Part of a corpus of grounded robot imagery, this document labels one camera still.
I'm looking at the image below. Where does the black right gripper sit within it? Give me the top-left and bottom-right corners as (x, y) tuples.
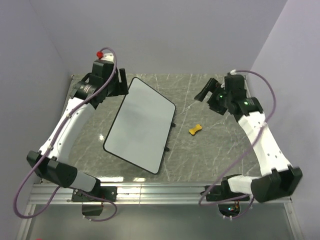
(194, 77), (233, 116)

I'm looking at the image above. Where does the yellow bone-shaped eraser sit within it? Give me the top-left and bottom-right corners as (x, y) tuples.
(188, 124), (203, 136)

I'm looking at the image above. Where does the white whiteboard black frame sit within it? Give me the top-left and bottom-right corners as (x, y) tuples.
(103, 77), (176, 175)

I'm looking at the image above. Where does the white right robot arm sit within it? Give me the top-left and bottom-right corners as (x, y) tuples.
(194, 70), (303, 204)

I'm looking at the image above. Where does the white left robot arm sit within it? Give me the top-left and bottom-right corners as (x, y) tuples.
(26, 55), (129, 201)

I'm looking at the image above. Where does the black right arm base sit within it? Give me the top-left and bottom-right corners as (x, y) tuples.
(199, 184), (250, 219)

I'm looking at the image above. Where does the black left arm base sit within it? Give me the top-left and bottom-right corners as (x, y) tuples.
(71, 186), (118, 222)

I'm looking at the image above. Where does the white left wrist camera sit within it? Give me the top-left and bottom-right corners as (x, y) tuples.
(102, 52), (115, 64)

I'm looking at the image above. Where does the aluminium side rail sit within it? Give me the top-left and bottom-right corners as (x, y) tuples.
(241, 74), (252, 98)

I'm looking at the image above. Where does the aluminium mounting rail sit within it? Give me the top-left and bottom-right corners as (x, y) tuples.
(27, 182), (292, 205)

